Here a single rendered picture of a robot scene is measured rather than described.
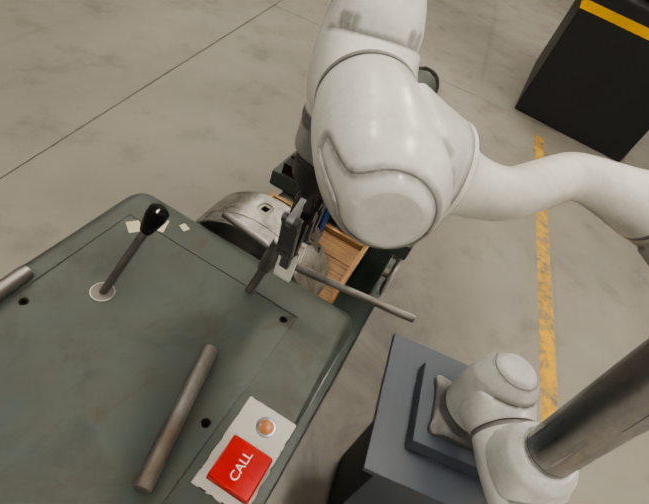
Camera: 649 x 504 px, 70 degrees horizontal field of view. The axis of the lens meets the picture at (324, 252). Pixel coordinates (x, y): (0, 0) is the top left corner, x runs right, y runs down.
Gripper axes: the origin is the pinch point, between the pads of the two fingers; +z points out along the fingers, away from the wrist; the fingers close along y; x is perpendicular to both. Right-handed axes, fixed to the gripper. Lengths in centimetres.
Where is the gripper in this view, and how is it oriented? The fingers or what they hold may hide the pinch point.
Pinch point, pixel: (289, 259)
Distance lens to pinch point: 72.7
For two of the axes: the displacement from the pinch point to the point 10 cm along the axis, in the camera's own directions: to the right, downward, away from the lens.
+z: -2.9, 6.6, 7.0
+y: 4.4, -5.6, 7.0
